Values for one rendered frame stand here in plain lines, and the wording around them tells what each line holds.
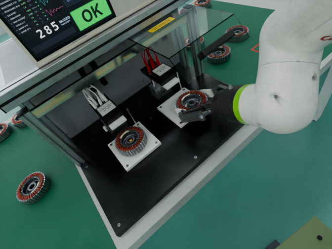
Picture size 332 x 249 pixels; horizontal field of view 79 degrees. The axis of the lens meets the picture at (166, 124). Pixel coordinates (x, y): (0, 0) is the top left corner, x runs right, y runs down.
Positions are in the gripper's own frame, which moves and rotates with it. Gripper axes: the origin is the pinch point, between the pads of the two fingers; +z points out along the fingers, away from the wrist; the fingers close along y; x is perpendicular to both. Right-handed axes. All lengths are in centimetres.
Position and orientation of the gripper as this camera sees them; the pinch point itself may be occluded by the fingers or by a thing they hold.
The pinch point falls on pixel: (192, 103)
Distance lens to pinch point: 71.3
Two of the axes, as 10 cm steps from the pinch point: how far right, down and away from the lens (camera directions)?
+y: 7.7, -5.9, 2.4
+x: -5.1, -8.0, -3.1
